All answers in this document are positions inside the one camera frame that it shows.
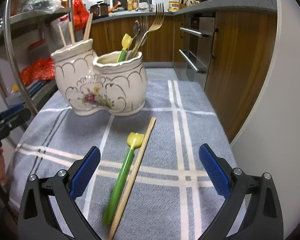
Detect yellow tulip green handle spoon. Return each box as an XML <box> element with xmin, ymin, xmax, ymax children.
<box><xmin>103</xmin><ymin>132</ymin><xmax>145</xmax><ymax>225</ymax></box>

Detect silver fork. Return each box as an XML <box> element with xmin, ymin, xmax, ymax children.
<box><xmin>126</xmin><ymin>16</ymin><xmax>148</xmax><ymax>60</ymax></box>

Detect gold fork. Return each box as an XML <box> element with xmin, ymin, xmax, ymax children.
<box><xmin>129</xmin><ymin>3</ymin><xmax>164</xmax><ymax>59</ymax></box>

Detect wooden kitchen cabinets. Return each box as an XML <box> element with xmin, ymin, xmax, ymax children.
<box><xmin>90</xmin><ymin>10</ymin><xmax>278</xmax><ymax>143</ymax></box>

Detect red plastic bag lower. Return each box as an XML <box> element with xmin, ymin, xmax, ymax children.
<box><xmin>20</xmin><ymin>57</ymin><xmax>55</xmax><ymax>86</ymax></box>

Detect white refrigerator side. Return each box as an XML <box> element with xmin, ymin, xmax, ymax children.
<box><xmin>231</xmin><ymin>0</ymin><xmax>300</xmax><ymax>237</ymax></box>

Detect grey plaid tablecloth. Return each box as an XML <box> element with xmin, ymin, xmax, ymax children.
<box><xmin>8</xmin><ymin>80</ymin><xmax>236</xmax><ymax>239</ymax></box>

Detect metal shelf rack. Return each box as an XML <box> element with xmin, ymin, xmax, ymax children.
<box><xmin>0</xmin><ymin>0</ymin><xmax>71</xmax><ymax>116</ymax></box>

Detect white ceramic double utensil holder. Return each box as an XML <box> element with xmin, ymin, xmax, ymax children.
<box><xmin>51</xmin><ymin>38</ymin><xmax>148</xmax><ymax>116</ymax></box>

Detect wooden chopstick in holder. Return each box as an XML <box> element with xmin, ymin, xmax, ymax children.
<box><xmin>83</xmin><ymin>13</ymin><xmax>93</xmax><ymax>41</ymax></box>

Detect clear plastic bag on shelf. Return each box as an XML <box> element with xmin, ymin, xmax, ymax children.
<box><xmin>21</xmin><ymin>0</ymin><xmax>62</xmax><ymax>14</ymax></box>

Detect red plastic bag hanging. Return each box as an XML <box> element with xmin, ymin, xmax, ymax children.
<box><xmin>72</xmin><ymin>0</ymin><xmax>90</xmax><ymax>31</ymax></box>

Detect yellow tulip green spoon in holder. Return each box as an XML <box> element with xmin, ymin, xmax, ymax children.
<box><xmin>117</xmin><ymin>34</ymin><xmax>133</xmax><ymax>63</ymax></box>

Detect dark rice cooker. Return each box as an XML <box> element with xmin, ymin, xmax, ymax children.
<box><xmin>89</xmin><ymin>1</ymin><xmax>109</xmax><ymax>20</ymax></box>

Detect silver spoon in holder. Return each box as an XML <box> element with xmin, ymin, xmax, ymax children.
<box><xmin>126</xmin><ymin>20</ymin><xmax>141</xmax><ymax>60</ymax></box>

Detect chrome faucet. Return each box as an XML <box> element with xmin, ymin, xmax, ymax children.
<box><xmin>135</xmin><ymin>0</ymin><xmax>152</xmax><ymax>12</ymax></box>

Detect steel oven drawers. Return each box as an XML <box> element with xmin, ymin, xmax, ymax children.
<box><xmin>174</xmin><ymin>12</ymin><xmax>218</xmax><ymax>88</ymax></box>

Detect yellow oil bottle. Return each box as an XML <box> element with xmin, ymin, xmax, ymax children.
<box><xmin>168</xmin><ymin>0</ymin><xmax>180</xmax><ymax>12</ymax></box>

